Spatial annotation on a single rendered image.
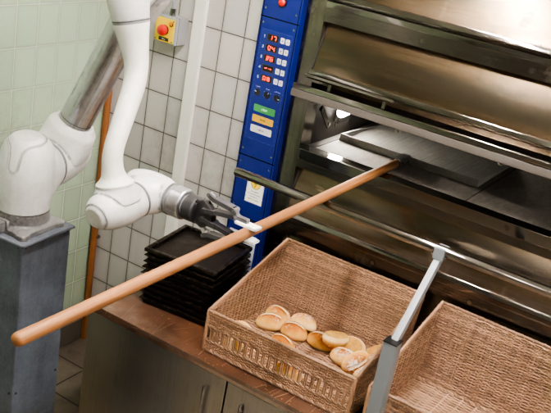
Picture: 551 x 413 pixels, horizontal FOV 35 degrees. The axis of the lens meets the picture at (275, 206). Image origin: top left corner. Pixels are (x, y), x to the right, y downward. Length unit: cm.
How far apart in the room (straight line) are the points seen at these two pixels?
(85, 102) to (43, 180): 27
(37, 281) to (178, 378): 62
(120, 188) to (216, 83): 104
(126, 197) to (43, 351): 70
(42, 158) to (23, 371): 67
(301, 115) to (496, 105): 70
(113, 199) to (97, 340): 96
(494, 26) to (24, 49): 159
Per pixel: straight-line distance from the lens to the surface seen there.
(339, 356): 292
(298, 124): 306
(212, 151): 329
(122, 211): 229
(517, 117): 273
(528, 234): 280
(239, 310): 301
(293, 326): 301
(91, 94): 259
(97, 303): 185
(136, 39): 233
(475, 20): 274
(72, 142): 263
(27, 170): 249
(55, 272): 267
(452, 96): 279
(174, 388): 298
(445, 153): 336
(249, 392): 278
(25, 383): 279
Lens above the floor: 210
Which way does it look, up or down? 21 degrees down
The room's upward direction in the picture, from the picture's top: 10 degrees clockwise
